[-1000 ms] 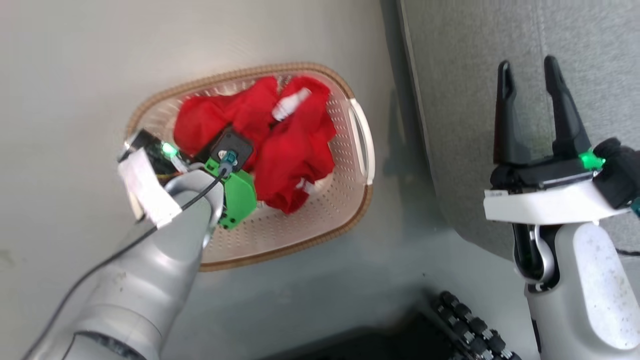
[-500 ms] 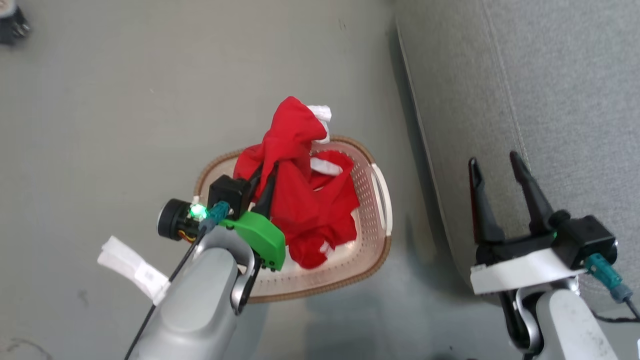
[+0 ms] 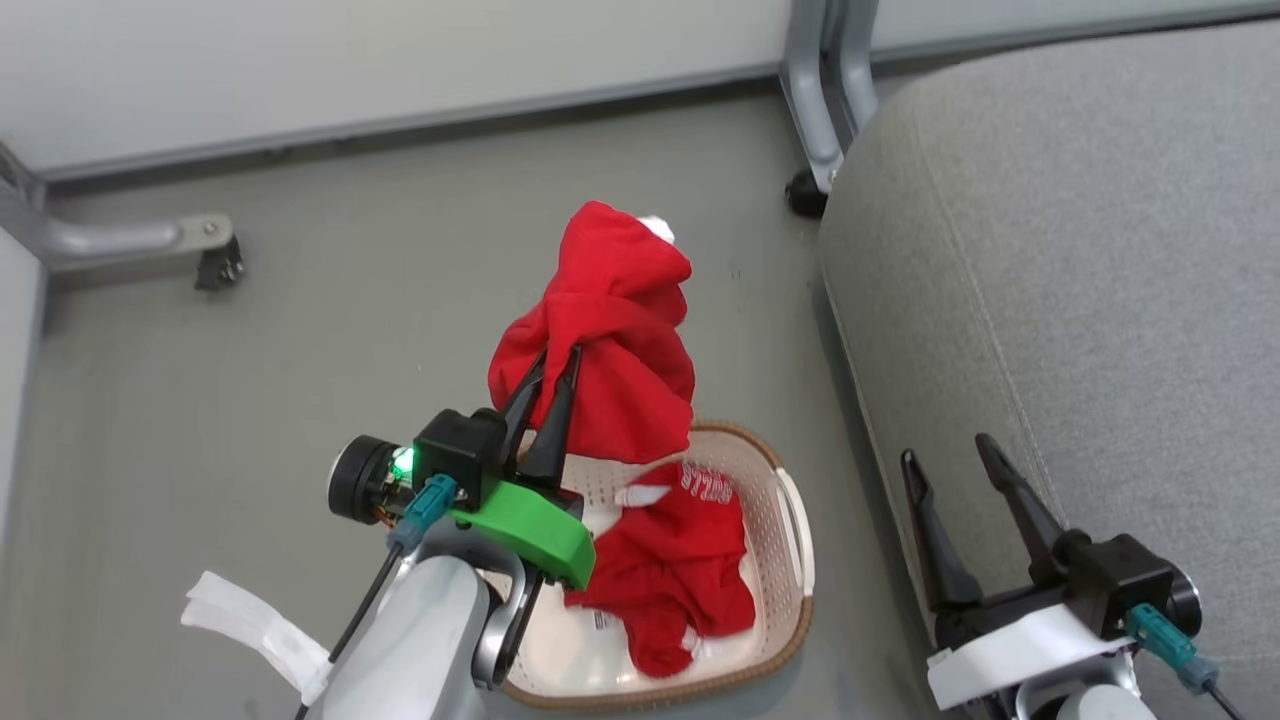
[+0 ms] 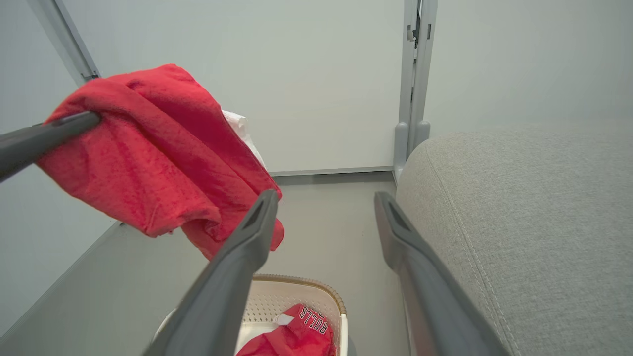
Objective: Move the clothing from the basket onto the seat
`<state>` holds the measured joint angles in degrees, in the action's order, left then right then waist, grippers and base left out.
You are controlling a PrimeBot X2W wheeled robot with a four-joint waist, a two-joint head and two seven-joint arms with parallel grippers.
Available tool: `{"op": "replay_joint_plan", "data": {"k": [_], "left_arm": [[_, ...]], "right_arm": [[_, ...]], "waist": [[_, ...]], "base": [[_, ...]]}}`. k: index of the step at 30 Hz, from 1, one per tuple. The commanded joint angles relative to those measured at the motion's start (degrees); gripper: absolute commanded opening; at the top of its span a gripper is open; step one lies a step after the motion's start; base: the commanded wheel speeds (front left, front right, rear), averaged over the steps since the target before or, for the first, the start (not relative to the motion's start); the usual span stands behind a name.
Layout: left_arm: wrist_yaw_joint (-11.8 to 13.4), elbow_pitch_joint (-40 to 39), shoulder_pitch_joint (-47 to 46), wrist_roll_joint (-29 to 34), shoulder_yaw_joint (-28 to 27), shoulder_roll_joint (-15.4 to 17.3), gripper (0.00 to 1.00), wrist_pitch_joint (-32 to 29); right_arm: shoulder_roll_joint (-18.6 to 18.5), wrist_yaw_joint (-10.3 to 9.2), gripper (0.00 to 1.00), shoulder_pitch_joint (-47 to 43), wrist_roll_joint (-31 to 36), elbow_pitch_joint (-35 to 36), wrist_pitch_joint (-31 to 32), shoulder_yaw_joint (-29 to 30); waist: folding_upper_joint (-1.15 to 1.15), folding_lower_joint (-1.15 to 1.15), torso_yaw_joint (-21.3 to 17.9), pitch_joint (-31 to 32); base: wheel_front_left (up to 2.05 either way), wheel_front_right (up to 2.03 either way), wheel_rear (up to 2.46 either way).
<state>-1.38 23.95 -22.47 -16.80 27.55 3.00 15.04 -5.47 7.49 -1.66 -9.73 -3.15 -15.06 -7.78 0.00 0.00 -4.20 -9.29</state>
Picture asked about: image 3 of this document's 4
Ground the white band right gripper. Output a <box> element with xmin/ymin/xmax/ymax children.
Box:
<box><xmin>900</xmin><ymin>433</ymin><xmax>1138</xmax><ymax>712</ymax></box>

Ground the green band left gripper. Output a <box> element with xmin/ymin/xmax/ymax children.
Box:
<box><xmin>450</xmin><ymin>344</ymin><xmax>599</xmax><ymax>592</ymax></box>

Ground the plain red garment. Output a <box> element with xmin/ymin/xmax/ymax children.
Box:
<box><xmin>487</xmin><ymin>200</ymin><xmax>697</xmax><ymax>467</ymax></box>

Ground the red garment white print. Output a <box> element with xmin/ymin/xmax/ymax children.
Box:
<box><xmin>562</xmin><ymin>459</ymin><xmax>759</xmax><ymax>680</ymax></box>

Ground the cream perforated laundry basket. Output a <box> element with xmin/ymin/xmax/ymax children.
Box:
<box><xmin>480</xmin><ymin>420</ymin><xmax>817</xmax><ymax>712</ymax></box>

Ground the grey fabric sofa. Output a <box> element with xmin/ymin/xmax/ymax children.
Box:
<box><xmin>817</xmin><ymin>20</ymin><xmax>1280</xmax><ymax>720</ymax></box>

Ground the black caster wheel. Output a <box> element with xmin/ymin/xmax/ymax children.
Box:
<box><xmin>194</xmin><ymin>235</ymin><xmax>247</xmax><ymax>294</ymax></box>
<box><xmin>785</xmin><ymin>169</ymin><xmax>832</xmax><ymax>220</ymax></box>

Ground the black cable teal plug left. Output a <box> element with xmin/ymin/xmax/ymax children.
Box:
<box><xmin>294</xmin><ymin>474</ymin><xmax>462</xmax><ymax>720</ymax></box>

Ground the black cable teal plug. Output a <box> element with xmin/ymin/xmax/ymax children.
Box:
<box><xmin>294</xmin><ymin>474</ymin><xmax>462</xmax><ymax>720</ymax></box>
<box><xmin>1124</xmin><ymin>602</ymin><xmax>1247</xmax><ymax>720</ymax></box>

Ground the black cable teal plug right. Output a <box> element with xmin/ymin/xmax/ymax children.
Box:
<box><xmin>1124</xmin><ymin>602</ymin><xmax>1247</xmax><ymax>720</ymax></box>

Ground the white strap on left arm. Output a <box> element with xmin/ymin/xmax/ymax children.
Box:
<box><xmin>180</xmin><ymin>570</ymin><xmax>333</xmax><ymax>707</ymax></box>

